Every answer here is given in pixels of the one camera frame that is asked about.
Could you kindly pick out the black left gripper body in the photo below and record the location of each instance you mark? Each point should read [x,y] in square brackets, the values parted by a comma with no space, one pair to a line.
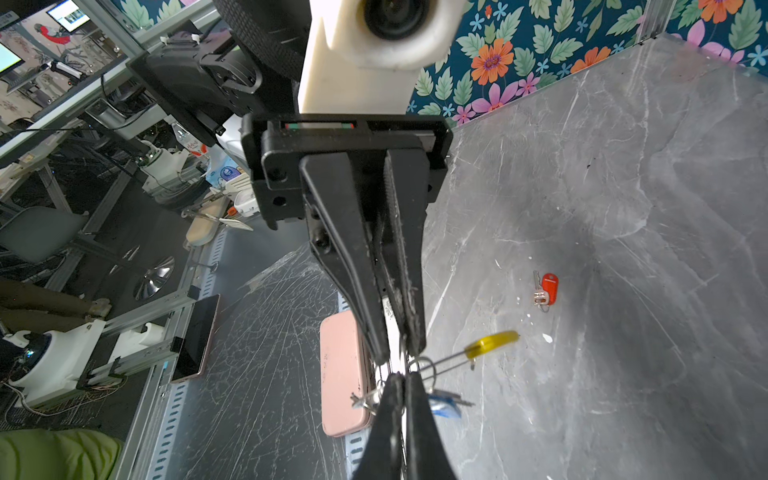
[274,146]

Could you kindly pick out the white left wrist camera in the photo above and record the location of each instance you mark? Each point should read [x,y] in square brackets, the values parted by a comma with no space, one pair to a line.
[364,57]

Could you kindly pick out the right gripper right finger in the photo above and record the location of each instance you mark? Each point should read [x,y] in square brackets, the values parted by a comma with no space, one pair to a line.
[425,454]

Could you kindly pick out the black smartphone on bench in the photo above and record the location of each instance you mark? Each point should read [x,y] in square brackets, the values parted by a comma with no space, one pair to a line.
[196,345]

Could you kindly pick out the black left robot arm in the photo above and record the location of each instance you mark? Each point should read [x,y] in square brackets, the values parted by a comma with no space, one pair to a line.
[209,82]

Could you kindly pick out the pink box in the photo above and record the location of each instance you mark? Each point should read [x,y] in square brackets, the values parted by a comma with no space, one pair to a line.
[344,375]

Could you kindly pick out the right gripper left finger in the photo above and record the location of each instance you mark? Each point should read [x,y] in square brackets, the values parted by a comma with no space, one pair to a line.
[383,454]

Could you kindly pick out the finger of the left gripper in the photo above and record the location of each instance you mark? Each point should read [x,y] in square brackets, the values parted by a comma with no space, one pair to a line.
[406,181]
[340,242]

